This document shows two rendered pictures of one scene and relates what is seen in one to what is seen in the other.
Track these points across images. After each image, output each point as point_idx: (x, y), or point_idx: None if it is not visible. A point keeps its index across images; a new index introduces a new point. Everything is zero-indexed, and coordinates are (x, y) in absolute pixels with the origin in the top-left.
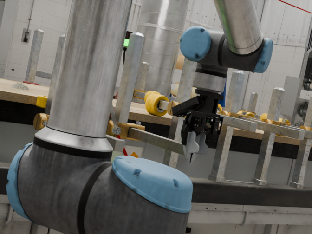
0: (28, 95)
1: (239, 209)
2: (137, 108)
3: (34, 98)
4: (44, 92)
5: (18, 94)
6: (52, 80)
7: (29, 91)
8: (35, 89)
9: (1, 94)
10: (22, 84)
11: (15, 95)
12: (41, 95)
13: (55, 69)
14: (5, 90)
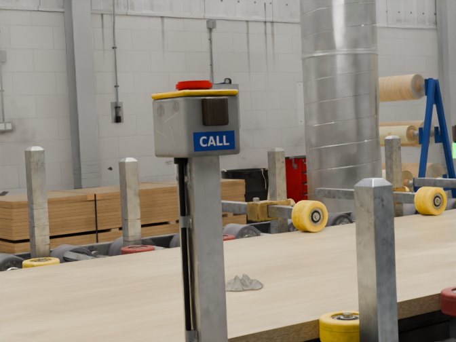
0: (298, 324)
1: None
2: (452, 248)
3: (310, 325)
4: (287, 277)
5: (279, 328)
6: (362, 290)
7: (271, 294)
8: (257, 269)
9: (246, 341)
10: (246, 277)
11: (273, 334)
12: (328, 319)
13: (363, 264)
14: (244, 324)
